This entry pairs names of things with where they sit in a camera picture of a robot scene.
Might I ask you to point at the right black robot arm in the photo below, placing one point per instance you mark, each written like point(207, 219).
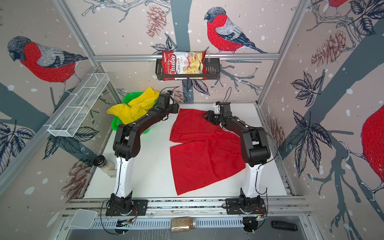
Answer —
point(255, 152)

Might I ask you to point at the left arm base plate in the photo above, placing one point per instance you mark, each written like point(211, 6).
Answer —
point(119, 208)

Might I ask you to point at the black wall shelf basket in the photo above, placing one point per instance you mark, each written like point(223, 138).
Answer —
point(212, 66)

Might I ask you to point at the black remote device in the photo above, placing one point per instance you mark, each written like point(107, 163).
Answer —
point(285, 226)

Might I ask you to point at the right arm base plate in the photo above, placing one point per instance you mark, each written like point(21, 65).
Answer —
point(252, 206)

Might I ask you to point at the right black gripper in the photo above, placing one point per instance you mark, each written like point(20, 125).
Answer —
point(209, 116)

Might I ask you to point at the green plastic basket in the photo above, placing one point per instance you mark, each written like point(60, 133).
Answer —
point(120, 120)

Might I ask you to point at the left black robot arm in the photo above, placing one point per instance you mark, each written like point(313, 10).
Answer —
point(127, 146)

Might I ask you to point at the red Chuba chips bag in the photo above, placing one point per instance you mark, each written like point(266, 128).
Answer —
point(183, 63)

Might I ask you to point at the black-capped white bottle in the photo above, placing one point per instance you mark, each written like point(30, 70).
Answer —
point(105, 165)

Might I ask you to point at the white wire mesh basket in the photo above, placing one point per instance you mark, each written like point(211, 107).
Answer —
point(69, 120)

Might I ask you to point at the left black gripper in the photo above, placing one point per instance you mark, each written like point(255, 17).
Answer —
point(176, 108)

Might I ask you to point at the glass jar of grains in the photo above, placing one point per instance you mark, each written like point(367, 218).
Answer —
point(179, 225)

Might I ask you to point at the white square pad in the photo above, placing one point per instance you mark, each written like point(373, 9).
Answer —
point(84, 219)

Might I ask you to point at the red shorts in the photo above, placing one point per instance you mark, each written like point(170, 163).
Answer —
point(204, 154)

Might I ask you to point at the yellow shorts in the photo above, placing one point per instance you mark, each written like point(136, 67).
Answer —
point(146, 100)

